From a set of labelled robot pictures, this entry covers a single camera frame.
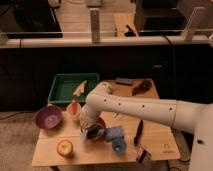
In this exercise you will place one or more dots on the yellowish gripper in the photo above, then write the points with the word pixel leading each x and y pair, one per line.
pixel 84 123

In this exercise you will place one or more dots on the grey-blue towel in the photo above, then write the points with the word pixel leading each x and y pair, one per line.
pixel 94 132

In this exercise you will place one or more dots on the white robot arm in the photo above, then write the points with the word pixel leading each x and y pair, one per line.
pixel 194 118

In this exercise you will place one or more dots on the red bowl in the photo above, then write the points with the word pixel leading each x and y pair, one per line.
pixel 101 122

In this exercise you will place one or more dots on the purple bowl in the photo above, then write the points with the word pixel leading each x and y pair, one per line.
pixel 48 117

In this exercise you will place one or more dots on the white cup with red item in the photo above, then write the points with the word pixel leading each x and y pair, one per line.
pixel 74 110

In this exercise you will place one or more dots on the blue cloth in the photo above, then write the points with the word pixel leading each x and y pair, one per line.
pixel 114 132

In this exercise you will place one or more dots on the yellow apple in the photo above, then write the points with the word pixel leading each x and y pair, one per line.
pixel 65 148

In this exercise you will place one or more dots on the blue cup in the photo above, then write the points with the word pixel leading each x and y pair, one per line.
pixel 119 146

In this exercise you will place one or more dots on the green plastic tray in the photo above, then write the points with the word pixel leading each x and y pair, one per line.
pixel 64 85

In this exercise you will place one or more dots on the dark grey sponge block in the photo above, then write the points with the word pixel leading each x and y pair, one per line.
pixel 123 81

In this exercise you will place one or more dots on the dark red grapes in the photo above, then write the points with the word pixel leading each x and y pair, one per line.
pixel 143 87

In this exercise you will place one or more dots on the black object on shelf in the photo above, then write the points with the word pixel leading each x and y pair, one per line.
pixel 130 32

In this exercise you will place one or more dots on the white angled bracket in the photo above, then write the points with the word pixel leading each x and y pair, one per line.
pixel 192 23

